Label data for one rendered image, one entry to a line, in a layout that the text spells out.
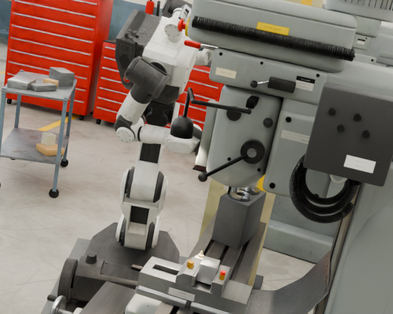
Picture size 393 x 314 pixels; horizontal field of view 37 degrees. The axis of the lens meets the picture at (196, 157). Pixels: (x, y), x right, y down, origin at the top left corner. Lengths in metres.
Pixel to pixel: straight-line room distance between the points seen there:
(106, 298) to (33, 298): 1.38
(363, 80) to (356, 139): 0.28
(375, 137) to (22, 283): 2.67
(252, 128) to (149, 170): 0.90
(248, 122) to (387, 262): 0.56
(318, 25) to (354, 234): 0.60
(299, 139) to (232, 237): 0.71
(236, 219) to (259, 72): 0.76
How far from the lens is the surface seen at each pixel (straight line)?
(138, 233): 2.76
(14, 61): 7.34
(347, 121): 1.44
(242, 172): 1.78
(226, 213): 2.27
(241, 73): 1.69
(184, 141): 2.28
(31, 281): 3.72
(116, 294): 2.25
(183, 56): 2.31
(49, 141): 4.96
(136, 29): 2.38
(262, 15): 1.66
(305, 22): 1.65
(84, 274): 2.67
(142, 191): 2.55
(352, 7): 1.68
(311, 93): 1.68
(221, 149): 1.77
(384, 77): 1.70
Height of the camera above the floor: 1.91
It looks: 17 degrees down
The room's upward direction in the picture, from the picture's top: 11 degrees clockwise
